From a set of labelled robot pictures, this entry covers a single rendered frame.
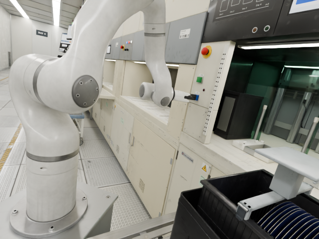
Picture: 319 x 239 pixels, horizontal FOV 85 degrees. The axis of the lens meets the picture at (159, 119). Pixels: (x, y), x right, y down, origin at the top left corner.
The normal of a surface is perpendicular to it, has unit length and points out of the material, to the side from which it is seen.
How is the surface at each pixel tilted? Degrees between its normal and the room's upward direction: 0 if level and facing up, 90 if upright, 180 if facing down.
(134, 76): 90
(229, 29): 90
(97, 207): 0
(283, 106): 90
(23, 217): 0
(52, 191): 90
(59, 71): 62
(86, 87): 79
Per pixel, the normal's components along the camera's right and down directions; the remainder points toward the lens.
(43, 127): 0.33, -0.66
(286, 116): -0.86, -0.03
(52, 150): 0.47, 0.28
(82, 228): 0.18, -0.95
